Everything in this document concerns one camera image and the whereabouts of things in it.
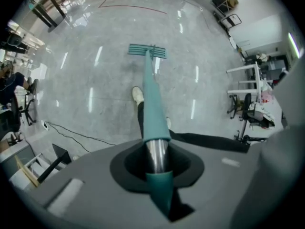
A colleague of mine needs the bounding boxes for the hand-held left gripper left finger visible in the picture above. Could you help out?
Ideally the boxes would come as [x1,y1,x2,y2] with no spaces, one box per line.
[25,139,171,229]

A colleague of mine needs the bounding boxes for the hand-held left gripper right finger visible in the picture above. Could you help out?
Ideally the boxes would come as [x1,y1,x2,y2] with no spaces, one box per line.
[170,141,262,229]

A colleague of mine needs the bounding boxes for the teal mop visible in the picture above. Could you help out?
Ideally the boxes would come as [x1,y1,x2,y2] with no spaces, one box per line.
[127,43,173,221]

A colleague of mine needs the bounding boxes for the black desk foot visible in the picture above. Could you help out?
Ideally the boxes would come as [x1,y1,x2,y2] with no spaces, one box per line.
[37,143,72,184]

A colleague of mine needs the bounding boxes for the white metal shelf rack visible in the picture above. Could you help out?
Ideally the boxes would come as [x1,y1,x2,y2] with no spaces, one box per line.
[8,149,62,192]

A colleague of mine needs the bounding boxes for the person's white shirt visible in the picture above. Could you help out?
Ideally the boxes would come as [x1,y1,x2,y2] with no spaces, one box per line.
[230,53,305,229]

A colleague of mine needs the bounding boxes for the person's left leg black trousers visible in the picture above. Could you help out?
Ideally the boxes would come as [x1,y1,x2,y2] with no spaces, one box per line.
[137,101,145,139]

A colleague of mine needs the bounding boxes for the white printed bag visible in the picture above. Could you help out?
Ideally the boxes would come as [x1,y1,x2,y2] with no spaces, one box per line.
[247,103,276,130]

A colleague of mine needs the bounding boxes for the black office chair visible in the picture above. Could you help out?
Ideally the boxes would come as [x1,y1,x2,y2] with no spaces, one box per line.
[0,89,39,140]
[226,93,265,128]
[0,63,39,104]

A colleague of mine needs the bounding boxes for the person's left white shoe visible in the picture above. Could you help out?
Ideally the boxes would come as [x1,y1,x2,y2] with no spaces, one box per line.
[132,86,144,106]

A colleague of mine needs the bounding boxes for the pink clothes pile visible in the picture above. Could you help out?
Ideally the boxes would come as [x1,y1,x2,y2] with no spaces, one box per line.
[261,89,275,104]

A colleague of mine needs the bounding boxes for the white desk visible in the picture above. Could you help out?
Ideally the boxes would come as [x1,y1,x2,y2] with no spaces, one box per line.
[225,62,277,97]

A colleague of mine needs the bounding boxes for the wooden table with black base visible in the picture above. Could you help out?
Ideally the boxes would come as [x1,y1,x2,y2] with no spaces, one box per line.
[28,0,78,33]

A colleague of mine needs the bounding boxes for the black frame cart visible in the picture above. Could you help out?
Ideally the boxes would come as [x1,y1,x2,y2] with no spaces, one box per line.
[211,0,239,15]

